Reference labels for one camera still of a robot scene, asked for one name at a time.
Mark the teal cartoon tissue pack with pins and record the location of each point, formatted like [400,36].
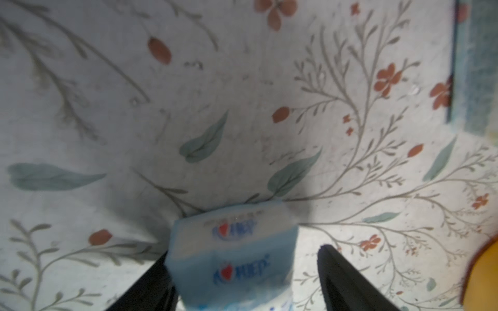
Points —
[474,90]

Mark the light blue heart tissue pack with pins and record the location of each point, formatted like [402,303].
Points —
[235,258]

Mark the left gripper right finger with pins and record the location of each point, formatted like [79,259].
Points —
[344,288]

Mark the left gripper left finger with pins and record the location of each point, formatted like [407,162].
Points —
[153,291]

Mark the yellow plastic storage box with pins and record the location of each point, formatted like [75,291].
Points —
[479,292]

